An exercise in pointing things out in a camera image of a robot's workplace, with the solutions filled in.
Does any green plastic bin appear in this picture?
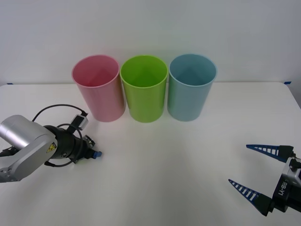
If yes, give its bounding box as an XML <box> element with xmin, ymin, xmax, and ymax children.
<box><xmin>119</xmin><ymin>55</ymin><xmax>168</xmax><ymax>123</ymax></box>

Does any pink plastic bin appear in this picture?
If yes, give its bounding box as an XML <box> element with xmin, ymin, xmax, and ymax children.
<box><xmin>71</xmin><ymin>54</ymin><xmax>126</xmax><ymax>122</ymax></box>

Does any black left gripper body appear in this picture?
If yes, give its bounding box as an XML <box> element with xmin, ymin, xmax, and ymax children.
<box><xmin>73</xmin><ymin>135</ymin><xmax>95</xmax><ymax>164</ymax></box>

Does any pale blue plastic bin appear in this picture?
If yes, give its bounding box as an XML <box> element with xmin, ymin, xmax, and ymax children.
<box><xmin>167</xmin><ymin>54</ymin><xmax>218</xmax><ymax>122</ymax></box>

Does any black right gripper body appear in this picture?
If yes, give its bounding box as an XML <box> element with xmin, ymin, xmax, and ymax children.
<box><xmin>269</xmin><ymin>175</ymin><xmax>301</xmax><ymax>214</ymax></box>

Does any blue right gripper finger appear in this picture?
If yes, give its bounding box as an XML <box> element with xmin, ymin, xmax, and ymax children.
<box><xmin>228</xmin><ymin>178</ymin><xmax>275</xmax><ymax>217</ymax></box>
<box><xmin>246</xmin><ymin>144</ymin><xmax>295</xmax><ymax>163</ymax></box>

